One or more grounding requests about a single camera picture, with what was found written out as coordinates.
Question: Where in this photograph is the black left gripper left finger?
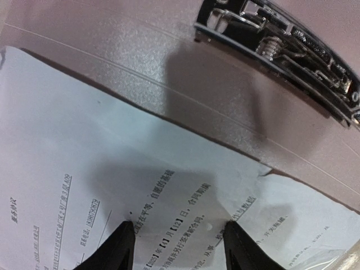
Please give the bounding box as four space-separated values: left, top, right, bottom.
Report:
74 221 135 270

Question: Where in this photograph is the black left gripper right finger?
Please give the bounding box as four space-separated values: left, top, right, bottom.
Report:
223 221 284 270

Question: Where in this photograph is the metal folder clip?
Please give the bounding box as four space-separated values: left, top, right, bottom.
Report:
194 1 359 128

